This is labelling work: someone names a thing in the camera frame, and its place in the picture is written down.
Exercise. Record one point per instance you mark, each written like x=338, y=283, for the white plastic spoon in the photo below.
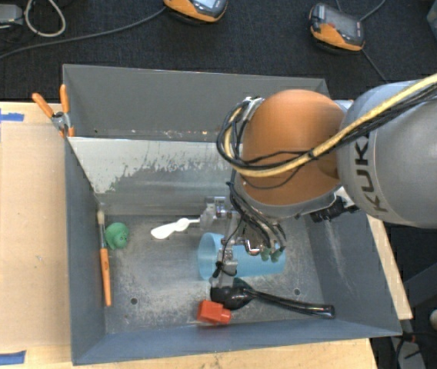
x=166, y=231

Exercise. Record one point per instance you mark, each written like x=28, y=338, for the pale brown flat board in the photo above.
x=30, y=225

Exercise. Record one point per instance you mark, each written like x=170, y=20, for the grey metal bin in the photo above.
x=157, y=275

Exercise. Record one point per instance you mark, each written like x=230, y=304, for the black plastic ladle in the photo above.
x=280, y=302

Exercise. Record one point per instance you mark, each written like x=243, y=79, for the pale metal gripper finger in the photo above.
x=215, y=213
x=227, y=267

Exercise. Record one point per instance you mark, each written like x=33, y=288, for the light blue plastic cup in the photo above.
x=253, y=267

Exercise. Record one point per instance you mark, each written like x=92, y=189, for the green toy animal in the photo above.
x=116, y=237

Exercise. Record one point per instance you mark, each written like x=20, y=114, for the black cylinder on white bracket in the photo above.
x=328, y=211

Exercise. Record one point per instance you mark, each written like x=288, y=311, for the red block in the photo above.
x=211, y=312

